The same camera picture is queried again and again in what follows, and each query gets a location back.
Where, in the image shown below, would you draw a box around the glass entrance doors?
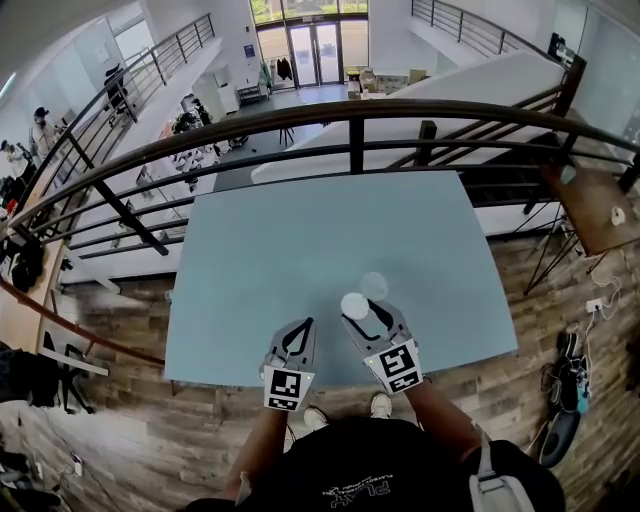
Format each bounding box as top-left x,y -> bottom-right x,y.
249,0 -> 370,89

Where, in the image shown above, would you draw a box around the cluster of black white equipment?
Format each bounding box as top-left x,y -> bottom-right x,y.
167,94 -> 251,194

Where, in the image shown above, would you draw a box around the grey round disc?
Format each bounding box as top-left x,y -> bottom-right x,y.
359,271 -> 389,301

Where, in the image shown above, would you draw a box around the person's right white shoe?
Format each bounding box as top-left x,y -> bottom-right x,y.
369,392 -> 394,420

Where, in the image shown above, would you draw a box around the person's left forearm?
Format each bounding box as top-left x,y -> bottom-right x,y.
227,407 -> 291,501

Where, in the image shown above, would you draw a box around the black office chair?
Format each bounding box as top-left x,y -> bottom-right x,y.
0,332 -> 96,415
103,63 -> 136,126

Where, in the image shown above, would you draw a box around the black balcony railing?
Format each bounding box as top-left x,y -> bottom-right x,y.
0,12 -> 216,221

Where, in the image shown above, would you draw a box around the dark blue oval pouch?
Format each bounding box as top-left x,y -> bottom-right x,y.
539,410 -> 582,469

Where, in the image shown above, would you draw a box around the black backpack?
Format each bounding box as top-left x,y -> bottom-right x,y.
9,238 -> 46,294

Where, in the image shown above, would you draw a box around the black bag with teal trim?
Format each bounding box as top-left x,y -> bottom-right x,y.
554,354 -> 594,416

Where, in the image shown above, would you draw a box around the small white bottle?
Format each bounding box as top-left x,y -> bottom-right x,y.
340,292 -> 371,321

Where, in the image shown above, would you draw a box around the wooden coat stand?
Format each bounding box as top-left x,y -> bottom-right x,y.
0,277 -> 169,369

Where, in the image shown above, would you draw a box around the dark shoe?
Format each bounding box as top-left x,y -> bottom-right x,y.
557,322 -> 581,356

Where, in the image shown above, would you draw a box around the person's white shoe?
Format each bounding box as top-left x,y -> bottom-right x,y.
369,392 -> 394,420
303,405 -> 329,432

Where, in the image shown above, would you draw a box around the person's right forearm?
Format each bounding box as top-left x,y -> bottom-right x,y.
402,382 -> 484,464

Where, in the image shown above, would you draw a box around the person's left white shoe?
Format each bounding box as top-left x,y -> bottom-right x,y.
303,405 -> 329,432

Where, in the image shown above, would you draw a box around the black stair railing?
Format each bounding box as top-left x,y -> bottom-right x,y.
410,0 -> 551,59

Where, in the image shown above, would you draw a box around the brown wooden side table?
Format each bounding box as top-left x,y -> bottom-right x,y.
523,164 -> 640,296

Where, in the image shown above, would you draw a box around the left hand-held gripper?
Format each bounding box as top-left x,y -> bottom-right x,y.
258,317 -> 317,414

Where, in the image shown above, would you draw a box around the white cabinet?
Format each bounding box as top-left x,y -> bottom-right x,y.
192,63 -> 241,119

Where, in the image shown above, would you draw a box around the person's black shirt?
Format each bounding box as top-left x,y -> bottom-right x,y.
184,417 -> 566,512

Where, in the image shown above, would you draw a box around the black curved metal railing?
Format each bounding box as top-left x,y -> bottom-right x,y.
0,98 -> 640,261

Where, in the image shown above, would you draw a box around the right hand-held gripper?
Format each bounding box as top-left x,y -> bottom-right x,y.
341,299 -> 425,395

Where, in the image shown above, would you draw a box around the wooden desk with white legs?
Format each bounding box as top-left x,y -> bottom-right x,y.
0,239 -> 110,377

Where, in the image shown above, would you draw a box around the black bench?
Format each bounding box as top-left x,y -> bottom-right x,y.
237,83 -> 271,105

